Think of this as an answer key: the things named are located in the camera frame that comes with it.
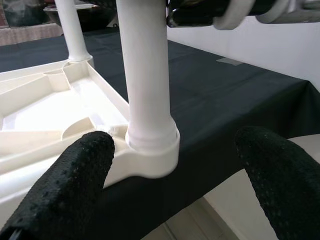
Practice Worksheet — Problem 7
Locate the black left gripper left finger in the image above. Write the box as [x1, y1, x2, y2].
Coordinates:
[0, 130, 116, 240]

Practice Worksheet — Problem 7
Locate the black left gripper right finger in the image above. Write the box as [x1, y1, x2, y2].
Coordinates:
[234, 126, 320, 240]

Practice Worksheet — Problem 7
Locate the white plastic table leg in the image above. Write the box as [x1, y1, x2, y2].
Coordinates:
[115, 0, 180, 153]
[54, 0, 92, 63]

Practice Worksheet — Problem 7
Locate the grey tape piece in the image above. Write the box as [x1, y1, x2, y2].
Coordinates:
[216, 57, 245, 66]

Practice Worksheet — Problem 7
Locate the white plastic table top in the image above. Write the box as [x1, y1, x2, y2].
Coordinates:
[0, 56, 181, 208]

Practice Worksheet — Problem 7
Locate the black round basin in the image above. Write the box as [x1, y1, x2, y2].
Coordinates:
[43, 0, 118, 28]

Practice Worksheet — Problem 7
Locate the beige woven cloth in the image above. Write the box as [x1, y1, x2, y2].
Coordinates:
[0, 22, 63, 47]

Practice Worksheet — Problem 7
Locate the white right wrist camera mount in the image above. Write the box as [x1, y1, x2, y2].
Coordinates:
[212, 0, 297, 31]

